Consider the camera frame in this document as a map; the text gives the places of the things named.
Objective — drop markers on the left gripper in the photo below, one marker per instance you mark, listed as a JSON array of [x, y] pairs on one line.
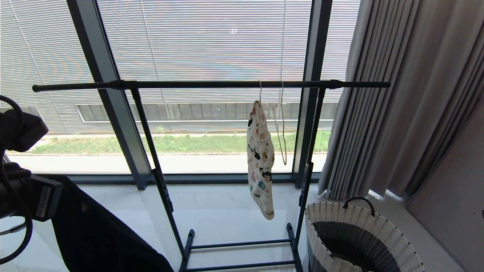
[[43, 198]]

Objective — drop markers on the black garment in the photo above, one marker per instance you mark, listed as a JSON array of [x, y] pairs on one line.
[[98, 234]]

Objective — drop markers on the cream printed garment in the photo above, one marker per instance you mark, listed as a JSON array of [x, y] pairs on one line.
[[261, 170]]

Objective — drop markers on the pink clothes hanger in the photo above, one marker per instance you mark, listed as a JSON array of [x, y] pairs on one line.
[[260, 90], [283, 151]]

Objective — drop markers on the black clothes rack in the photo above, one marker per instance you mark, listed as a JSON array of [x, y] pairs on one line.
[[189, 84]]

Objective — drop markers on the white laundry basket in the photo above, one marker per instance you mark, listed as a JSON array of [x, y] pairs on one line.
[[378, 234]]

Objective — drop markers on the window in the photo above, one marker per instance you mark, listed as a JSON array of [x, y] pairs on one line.
[[208, 45]]

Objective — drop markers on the beige curtain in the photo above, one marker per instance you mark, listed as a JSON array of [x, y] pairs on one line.
[[408, 94]]

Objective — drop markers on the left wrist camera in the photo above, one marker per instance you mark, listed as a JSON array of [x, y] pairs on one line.
[[22, 130]]

